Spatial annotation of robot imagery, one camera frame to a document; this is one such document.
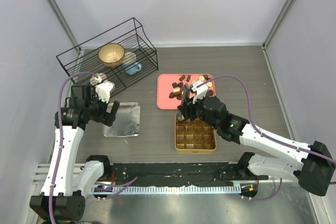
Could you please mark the black wire rack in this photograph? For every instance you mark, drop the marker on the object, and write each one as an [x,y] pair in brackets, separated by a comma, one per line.
[138,48]

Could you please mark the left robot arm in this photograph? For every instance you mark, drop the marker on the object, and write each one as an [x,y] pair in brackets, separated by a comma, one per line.
[63,195]

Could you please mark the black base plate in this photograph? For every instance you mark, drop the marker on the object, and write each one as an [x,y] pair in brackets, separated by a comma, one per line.
[177,174]

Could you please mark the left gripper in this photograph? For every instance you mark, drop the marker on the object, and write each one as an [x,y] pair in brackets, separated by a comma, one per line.
[105,117]

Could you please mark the silver box lid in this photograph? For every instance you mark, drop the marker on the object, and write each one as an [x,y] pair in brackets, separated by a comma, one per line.
[127,122]

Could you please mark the gold bowl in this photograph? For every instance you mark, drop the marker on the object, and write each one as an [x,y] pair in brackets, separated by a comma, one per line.
[112,54]

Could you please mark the gold chocolate box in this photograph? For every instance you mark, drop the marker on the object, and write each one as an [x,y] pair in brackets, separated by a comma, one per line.
[193,136]

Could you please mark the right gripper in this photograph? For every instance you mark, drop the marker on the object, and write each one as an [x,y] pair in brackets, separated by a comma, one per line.
[187,108]

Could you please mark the blue cup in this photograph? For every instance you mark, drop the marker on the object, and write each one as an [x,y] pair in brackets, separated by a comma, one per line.
[132,68]

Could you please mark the metal tongs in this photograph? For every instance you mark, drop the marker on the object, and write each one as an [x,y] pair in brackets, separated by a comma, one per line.
[186,94]

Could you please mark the pink tray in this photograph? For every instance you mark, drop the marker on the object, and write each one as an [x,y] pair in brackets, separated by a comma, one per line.
[169,83]

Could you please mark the pink cup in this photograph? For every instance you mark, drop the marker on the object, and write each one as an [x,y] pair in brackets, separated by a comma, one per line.
[99,78]

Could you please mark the white cable duct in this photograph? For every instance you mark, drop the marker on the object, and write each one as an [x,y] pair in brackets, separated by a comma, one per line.
[184,190]

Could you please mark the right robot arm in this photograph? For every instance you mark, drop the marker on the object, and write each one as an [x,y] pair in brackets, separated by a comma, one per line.
[309,165]

